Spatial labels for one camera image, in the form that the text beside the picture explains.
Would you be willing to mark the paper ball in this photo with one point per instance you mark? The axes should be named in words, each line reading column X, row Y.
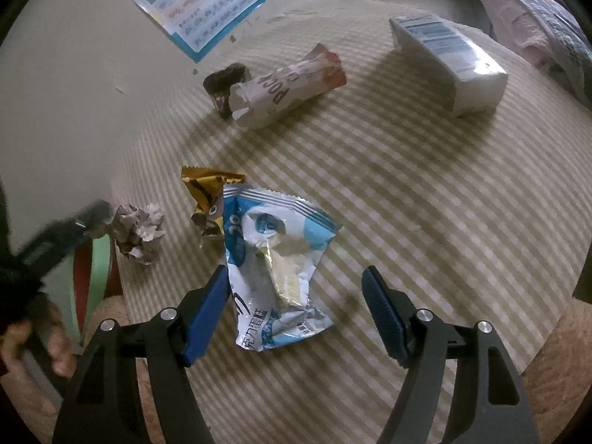
column 138, row 232

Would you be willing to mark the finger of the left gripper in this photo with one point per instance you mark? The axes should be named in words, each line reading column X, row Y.
column 60, row 238

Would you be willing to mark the folded patterned quilt pile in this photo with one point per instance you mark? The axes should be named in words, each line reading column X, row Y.
column 547, row 35

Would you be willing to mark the gold cartoon-eye wrapper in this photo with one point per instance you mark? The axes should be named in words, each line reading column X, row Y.
column 206, row 185

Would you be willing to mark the person's left hand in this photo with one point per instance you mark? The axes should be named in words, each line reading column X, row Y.
column 44, row 337

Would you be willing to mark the pink pocky box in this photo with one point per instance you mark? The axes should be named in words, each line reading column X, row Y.
column 267, row 98

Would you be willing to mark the blue white wafer wrapper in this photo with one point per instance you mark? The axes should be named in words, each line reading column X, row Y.
column 274, row 244

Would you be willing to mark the small dark wrapper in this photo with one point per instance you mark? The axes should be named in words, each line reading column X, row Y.
column 219, row 83

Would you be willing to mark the white blue carton box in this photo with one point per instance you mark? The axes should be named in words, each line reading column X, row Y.
column 473, row 80

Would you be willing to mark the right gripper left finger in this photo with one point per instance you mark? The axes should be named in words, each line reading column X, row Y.
column 103, row 401

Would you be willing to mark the green red trash bin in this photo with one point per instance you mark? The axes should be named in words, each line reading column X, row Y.
column 82, row 281

